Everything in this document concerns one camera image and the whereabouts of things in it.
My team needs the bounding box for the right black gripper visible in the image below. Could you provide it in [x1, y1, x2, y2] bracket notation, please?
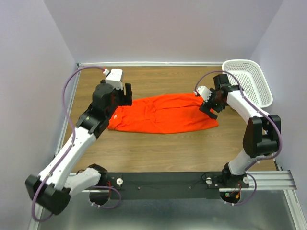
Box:
[199, 88, 225, 120]

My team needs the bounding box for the orange t-shirt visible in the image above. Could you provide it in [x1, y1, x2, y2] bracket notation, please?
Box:
[107, 93, 219, 134]

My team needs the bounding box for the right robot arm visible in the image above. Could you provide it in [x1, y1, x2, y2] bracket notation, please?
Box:
[194, 70, 283, 188]

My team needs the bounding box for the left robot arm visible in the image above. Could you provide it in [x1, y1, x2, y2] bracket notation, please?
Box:
[25, 80, 132, 215]

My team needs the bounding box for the white perforated plastic basket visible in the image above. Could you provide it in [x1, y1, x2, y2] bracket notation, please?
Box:
[222, 59, 273, 108]

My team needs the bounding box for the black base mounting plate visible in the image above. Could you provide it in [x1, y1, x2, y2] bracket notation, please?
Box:
[89, 172, 249, 205]

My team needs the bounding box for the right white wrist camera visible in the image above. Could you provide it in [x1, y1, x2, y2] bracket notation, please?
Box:
[193, 86, 213, 103]

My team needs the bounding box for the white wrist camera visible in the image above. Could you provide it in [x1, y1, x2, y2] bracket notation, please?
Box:
[103, 69, 123, 90]
[193, 86, 213, 103]

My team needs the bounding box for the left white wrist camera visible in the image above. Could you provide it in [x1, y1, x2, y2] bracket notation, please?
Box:
[103, 69, 123, 90]

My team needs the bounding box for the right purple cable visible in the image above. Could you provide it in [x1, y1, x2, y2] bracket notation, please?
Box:
[193, 70, 283, 206]

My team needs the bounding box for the purple cable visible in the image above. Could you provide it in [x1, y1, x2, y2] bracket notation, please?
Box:
[193, 70, 283, 206]
[31, 66, 122, 221]

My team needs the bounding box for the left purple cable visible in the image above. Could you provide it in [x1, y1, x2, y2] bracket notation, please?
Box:
[31, 66, 122, 221]

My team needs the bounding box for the aluminium frame rail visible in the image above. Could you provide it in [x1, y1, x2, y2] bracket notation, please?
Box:
[31, 67, 307, 230]

